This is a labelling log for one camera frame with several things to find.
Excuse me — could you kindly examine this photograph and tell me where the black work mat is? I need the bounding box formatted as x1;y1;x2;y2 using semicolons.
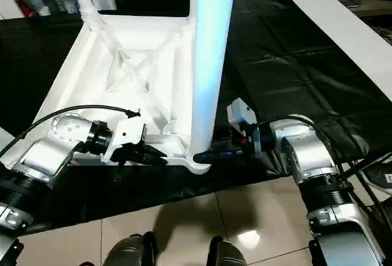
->
0;0;392;236

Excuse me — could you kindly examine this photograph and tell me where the red item in cabinet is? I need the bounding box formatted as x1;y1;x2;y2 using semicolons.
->
12;0;35;18

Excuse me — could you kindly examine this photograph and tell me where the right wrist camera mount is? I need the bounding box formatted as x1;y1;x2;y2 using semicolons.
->
225;97;262;159

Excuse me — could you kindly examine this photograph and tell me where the white flat panel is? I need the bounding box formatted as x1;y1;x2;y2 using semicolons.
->
287;0;392;91

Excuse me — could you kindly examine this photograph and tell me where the grey power adapter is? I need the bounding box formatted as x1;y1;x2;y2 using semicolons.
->
363;163;392;195

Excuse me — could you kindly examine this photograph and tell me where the black stand bar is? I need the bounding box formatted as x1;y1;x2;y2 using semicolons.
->
338;151;392;175

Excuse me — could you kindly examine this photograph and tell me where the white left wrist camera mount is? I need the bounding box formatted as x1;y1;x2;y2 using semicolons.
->
100;115;148;165

